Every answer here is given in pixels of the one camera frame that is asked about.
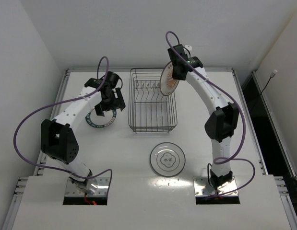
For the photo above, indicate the grey rimmed white plate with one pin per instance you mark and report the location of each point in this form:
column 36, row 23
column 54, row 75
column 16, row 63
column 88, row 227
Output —
column 167, row 159

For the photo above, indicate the metal base plate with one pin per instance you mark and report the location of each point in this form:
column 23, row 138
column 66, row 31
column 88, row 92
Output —
column 203, row 189
column 96, row 187

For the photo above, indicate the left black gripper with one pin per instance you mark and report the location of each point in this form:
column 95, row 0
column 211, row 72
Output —
column 111, row 103

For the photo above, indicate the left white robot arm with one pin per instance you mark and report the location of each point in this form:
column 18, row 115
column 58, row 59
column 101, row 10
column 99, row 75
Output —
column 58, row 139

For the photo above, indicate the blue rimmed plate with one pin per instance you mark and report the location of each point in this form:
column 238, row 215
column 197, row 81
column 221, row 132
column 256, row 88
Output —
column 101, row 121

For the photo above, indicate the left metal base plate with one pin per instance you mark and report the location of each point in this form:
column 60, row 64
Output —
column 96, row 187

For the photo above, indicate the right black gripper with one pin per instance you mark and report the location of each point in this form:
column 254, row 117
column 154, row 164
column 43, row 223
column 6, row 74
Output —
column 178, row 72

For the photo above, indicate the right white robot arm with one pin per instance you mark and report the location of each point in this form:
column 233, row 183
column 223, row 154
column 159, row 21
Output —
column 223, row 115

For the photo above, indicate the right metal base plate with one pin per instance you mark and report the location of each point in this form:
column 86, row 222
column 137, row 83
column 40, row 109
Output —
column 203, row 189

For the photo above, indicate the orange sunburst pattern plate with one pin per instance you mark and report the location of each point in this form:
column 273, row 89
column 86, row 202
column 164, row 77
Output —
column 167, row 83

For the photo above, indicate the black wire dish rack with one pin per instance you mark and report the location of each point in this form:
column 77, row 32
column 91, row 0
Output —
column 149, row 110

